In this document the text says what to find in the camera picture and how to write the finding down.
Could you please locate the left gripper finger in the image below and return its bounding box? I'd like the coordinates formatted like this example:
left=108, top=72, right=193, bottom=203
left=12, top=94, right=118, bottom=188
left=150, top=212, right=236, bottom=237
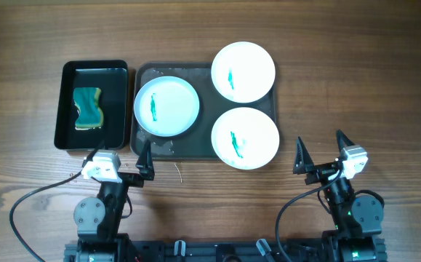
left=86, top=140, right=105, bottom=162
left=135, top=140, right=155, bottom=180

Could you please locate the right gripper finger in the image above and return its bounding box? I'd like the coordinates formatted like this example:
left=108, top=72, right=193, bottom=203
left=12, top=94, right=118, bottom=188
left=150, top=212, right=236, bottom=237
left=293, top=137, right=314, bottom=174
left=336, top=130, right=355, bottom=151

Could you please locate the green yellow sponge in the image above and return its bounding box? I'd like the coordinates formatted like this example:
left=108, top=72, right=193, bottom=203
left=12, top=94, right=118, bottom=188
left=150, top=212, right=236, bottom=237
left=73, top=87, right=104, bottom=130

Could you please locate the white plate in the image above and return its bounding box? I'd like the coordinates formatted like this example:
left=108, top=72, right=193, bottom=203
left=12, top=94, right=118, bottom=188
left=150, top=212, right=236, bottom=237
left=134, top=76, right=200, bottom=137
left=211, top=107, right=280, bottom=170
left=211, top=41, right=276, bottom=103

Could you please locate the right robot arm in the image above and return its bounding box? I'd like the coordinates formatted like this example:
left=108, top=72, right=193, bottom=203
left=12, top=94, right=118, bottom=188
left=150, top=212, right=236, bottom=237
left=293, top=130, right=388, bottom=262

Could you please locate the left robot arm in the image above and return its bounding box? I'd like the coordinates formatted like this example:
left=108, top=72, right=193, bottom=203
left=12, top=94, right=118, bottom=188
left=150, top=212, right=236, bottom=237
left=64, top=141, right=155, bottom=262

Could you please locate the dark grey serving tray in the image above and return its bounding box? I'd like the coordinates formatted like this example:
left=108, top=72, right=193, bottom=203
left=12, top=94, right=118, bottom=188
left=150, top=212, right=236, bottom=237
left=129, top=62, right=277, bottom=161

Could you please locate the black rectangular water tub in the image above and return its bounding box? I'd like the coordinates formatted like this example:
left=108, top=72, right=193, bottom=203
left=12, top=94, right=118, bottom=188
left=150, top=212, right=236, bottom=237
left=54, top=60, right=129, bottom=151

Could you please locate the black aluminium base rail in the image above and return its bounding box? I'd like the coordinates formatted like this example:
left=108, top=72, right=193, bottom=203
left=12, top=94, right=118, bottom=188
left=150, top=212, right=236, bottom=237
left=63, top=238, right=388, bottom=262

